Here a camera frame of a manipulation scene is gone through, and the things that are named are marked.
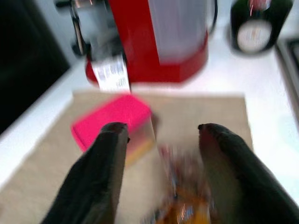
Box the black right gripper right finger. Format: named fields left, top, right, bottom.
left=198, top=123, right=299, bottom=224

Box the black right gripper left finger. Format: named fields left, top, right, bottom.
left=41, top=122, right=130, bottom=224

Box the orange snack bag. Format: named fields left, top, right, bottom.
left=140, top=142, right=218, bottom=224

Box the pink lid food box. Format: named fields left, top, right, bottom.
left=71, top=94, right=157, bottom=168

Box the beige cloth mat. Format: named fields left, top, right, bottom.
left=0, top=90, right=254, bottom=224

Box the white printed label tag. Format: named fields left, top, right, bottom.
left=92, top=55, right=131, bottom=93

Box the red coffee machine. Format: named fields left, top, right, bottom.
left=53, top=0, right=218, bottom=89

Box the black appliance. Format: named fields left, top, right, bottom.
left=0, top=0, right=71, bottom=135

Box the dark green labelled bottle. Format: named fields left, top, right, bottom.
left=230, top=0, right=294, bottom=56

